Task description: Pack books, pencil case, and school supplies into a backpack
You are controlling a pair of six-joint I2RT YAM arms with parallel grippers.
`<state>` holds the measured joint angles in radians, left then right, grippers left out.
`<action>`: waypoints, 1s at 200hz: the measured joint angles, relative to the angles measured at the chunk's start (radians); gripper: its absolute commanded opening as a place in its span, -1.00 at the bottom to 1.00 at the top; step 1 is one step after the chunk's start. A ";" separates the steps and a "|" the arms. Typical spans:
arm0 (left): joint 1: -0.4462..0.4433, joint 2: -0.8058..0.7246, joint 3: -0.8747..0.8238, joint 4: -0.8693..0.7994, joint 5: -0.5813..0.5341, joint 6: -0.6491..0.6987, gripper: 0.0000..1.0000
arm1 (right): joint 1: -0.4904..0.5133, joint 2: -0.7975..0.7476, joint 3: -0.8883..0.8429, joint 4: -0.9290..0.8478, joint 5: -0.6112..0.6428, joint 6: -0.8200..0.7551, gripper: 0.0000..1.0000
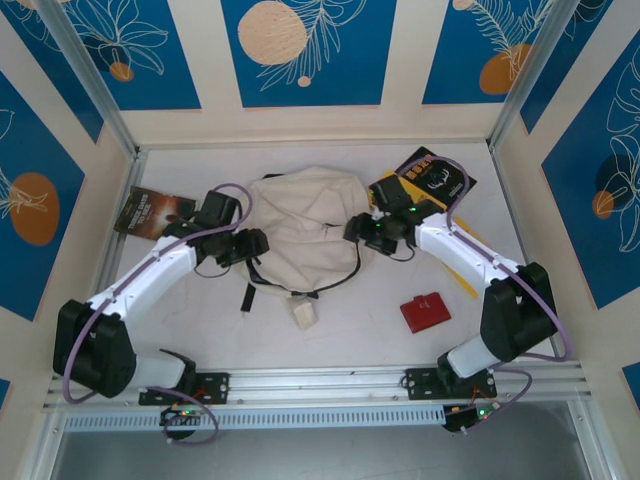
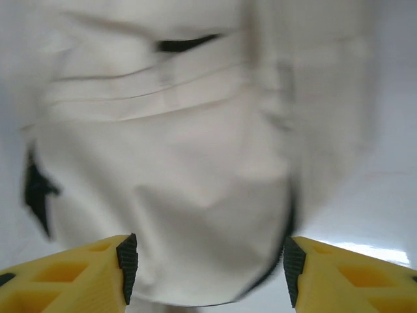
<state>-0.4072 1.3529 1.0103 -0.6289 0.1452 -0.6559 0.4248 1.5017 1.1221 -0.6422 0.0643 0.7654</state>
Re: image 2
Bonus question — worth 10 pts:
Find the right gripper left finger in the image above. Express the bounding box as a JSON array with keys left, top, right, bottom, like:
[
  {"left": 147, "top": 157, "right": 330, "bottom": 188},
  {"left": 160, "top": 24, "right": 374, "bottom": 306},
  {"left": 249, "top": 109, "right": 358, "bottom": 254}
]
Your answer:
[{"left": 0, "top": 233, "right": 139, "bottom": 313}]

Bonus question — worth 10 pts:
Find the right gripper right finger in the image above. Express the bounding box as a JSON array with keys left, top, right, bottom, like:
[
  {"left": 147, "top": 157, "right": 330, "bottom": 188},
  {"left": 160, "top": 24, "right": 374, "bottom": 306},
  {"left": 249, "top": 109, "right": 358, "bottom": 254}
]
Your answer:
[{"left": 281, "top": 235, "right": 417, "bottom": 313}]

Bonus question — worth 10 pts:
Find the cream canvas backpack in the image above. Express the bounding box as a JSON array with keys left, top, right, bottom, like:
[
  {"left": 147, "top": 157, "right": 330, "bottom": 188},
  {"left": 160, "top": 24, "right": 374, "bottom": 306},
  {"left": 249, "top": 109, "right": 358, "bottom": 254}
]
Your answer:
[{"left": 19, "top": 0, "right": 379, "bottom": 309}]

